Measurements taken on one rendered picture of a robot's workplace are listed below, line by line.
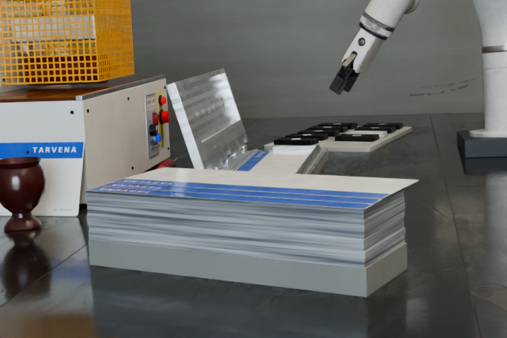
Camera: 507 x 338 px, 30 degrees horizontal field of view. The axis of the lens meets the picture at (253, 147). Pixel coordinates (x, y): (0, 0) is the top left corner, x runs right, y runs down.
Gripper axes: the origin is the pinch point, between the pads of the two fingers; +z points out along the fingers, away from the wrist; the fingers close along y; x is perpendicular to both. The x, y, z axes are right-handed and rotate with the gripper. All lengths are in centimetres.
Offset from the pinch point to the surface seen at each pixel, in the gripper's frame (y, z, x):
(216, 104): -40.4, 8.3, 11.8
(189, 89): -58, 3, 12
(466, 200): -64, -11, -44
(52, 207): -90, 23, 11
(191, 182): -110, -5, -15
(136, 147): -55, 21, 17
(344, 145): -9.9, 9.6, -10.3
